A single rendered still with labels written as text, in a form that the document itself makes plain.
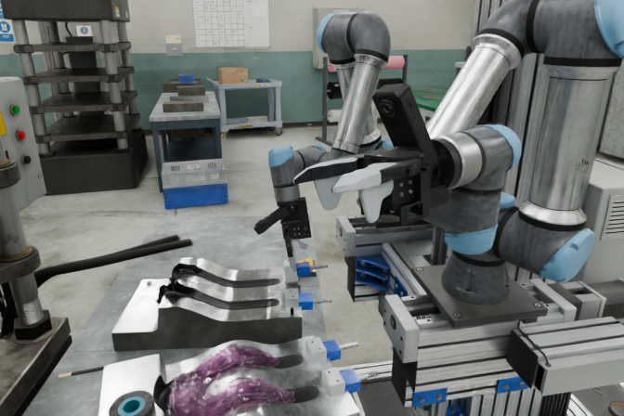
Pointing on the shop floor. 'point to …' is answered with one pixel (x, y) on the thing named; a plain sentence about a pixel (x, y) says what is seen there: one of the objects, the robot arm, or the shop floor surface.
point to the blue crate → (195, 196)
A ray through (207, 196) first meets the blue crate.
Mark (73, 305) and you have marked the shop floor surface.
